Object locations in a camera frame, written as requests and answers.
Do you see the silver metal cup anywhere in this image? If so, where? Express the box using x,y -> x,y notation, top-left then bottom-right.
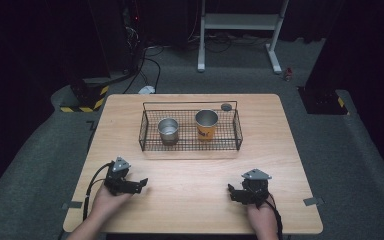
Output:
157,117 -> 180,146

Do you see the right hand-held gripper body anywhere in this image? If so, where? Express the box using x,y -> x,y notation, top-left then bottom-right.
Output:
240,168 -> 273,207

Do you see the black floor cable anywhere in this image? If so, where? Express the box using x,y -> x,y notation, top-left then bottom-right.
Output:
122,45 -> 165,95

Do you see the cable bundle on floor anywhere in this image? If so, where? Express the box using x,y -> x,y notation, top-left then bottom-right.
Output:
186,30 -> 272,54

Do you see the person's right hand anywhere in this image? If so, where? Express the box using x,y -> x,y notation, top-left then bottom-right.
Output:
245,193 -> 280,234

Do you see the black wire basket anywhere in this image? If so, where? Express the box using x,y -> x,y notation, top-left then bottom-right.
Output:
138,100 -> 244,153

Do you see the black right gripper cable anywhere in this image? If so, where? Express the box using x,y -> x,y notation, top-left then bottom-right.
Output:
263,193 -> 284,240

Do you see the dark equipment rack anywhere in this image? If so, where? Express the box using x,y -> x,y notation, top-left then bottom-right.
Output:
88,0 -> 147,76

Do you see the white power strip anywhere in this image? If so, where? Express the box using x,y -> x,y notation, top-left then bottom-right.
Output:
137,85 -> 157,95

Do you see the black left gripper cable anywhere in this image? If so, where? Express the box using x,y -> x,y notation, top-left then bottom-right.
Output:
82,161 -> 114,222

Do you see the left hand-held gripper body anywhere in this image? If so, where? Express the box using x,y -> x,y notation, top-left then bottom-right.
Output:
103,156 -> 132,197

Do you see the white metal stand frame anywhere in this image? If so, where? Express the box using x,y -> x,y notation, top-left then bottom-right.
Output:
196,0 -> 290,75

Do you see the person's left hand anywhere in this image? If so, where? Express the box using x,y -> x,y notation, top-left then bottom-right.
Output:
87,183 -> 133,226

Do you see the orange cup with metal inside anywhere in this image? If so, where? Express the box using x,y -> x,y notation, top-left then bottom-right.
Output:
194,108 -> 220,141

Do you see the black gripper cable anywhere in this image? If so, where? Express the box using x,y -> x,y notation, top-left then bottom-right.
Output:
82,161 -> 114,222
263,193 -> 284,240

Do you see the black yellow striped base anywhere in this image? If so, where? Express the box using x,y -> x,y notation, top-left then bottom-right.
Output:
59,77 -> 110,114
297,85 -> 351,116

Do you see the grey tape piece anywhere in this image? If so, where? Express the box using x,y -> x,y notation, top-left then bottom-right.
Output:
302,196 -> 326,207
61,201 -> 84,210

